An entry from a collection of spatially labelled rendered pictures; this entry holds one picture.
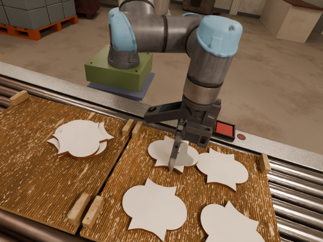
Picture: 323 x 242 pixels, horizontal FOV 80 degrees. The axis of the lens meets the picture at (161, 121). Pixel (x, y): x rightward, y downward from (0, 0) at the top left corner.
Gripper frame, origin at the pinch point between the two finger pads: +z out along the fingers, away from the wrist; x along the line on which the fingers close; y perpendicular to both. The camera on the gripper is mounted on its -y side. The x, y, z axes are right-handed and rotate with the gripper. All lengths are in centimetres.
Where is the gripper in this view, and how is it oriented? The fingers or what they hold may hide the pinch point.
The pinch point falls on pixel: (173, 153)
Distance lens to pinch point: 56.0
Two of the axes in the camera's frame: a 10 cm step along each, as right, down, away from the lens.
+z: -1.5, 7.6, 6.3
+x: 2.4, -5.9, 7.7
